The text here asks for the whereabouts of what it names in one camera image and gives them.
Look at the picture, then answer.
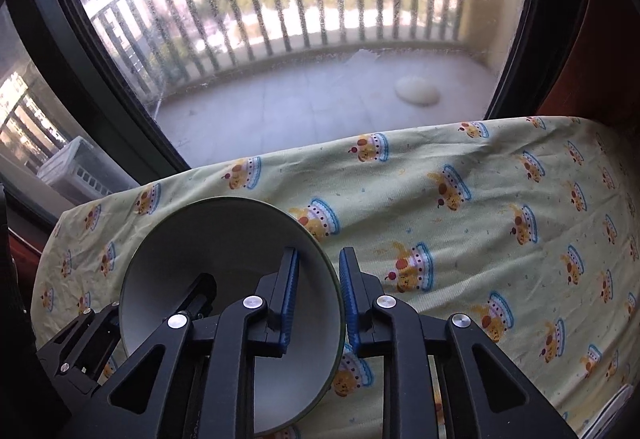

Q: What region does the white lump on balcony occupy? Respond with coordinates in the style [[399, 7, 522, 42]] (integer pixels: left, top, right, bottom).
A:
[[394, 76, 442, 108]]

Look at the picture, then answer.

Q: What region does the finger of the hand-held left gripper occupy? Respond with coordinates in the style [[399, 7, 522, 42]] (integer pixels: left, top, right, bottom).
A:
[[170, 272, 219, 326], [36, 305, 123, 396]]

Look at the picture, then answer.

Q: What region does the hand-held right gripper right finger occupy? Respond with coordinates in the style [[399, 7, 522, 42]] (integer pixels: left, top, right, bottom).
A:
[[339, 246, 578, 439]]

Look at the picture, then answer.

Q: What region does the black window frame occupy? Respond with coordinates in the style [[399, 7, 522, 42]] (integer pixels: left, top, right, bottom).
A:
[[0, 0, 597, 232]]

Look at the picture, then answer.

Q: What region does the balcony railing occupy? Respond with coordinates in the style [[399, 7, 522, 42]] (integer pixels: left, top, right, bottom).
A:
[[89, 0, 477, 97]]

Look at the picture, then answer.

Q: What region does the yellow printed tablecloth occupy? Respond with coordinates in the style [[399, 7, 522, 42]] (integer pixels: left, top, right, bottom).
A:
[[30, 115, 640, 439]]

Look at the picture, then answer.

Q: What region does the floral ceramic bowl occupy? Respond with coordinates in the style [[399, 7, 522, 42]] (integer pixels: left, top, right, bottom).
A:
[[119, 196, 347, 436]]

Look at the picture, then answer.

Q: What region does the white plastic crate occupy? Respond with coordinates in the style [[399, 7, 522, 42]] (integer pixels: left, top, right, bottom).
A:
[[36, 136, 139, 201]]

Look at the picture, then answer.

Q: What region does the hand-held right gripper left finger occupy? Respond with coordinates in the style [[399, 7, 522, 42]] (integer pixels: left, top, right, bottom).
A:
[[65, 246, 301, 439]]

